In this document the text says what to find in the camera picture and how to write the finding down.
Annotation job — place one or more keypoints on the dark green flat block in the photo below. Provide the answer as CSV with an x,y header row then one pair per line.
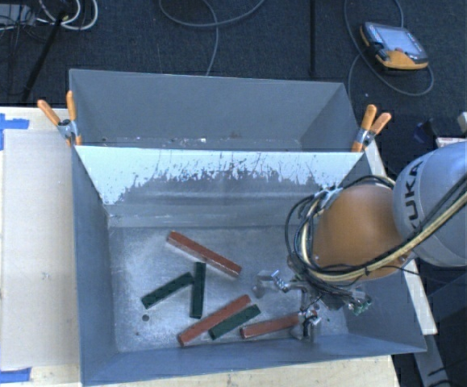
x,y
166,291
198,290
235,321

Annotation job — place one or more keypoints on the red-brown flat block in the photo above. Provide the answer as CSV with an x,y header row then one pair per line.
x,y
269,326
205,253
215,320

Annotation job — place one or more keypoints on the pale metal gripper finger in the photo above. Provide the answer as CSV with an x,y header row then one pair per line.
x,y
313,321
268,279

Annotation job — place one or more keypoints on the grey metal bin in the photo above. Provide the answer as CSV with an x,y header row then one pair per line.
x,y
144,200

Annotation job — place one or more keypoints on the pale flat board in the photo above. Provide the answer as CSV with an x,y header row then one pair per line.
x,y
35,236

